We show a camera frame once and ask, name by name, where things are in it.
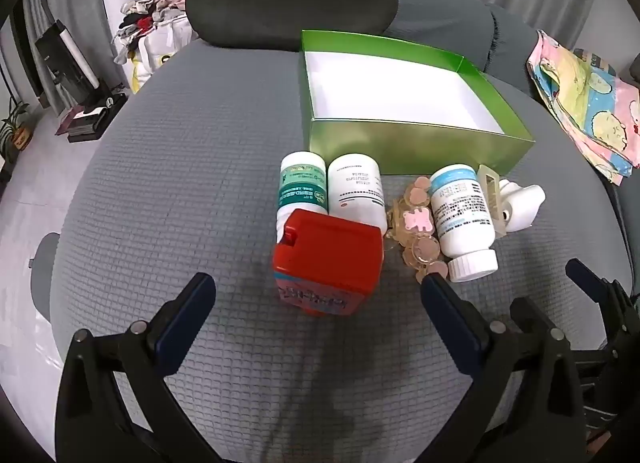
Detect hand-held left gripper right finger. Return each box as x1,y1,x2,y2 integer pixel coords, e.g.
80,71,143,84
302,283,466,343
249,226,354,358
420,273,587,463

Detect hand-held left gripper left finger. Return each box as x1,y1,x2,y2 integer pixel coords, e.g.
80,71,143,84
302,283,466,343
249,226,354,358
55,272,221,463

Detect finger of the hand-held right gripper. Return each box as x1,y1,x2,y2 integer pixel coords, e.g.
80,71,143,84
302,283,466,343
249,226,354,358
565,258,640,351
510,297,617,396

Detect white plastic device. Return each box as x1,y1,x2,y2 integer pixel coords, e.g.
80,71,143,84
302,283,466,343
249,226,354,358
497,180,547,234

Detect white bottle blue label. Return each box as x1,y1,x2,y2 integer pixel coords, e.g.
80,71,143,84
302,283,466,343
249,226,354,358
429,164,499,284

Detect red cotton swab box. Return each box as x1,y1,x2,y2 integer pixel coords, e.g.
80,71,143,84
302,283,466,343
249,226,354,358
272,208,385,318

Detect plain white pill bottle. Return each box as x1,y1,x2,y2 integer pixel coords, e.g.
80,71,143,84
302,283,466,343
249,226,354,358
326,154,388,236

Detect white bottle green label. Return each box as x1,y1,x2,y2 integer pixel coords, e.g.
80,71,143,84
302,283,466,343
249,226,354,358
276,152,330,244

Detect green cardboard box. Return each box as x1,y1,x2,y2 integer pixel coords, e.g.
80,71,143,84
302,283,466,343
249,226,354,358
299,29,536,176

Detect pink cartoon printed cloth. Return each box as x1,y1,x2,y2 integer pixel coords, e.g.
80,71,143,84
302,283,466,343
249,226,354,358
526,29,640,187

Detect dark low stand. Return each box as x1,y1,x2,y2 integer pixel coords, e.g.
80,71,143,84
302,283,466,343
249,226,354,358
55,86,129,144

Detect potted green plant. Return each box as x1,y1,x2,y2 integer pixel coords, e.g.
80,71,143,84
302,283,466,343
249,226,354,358
0,98,32,164

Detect white plastic bag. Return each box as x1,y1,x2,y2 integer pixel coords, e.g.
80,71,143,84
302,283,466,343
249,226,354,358
131,23,198,94

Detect pile of clothes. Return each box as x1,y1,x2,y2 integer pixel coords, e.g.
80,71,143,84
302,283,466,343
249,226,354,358
112,0,196,64

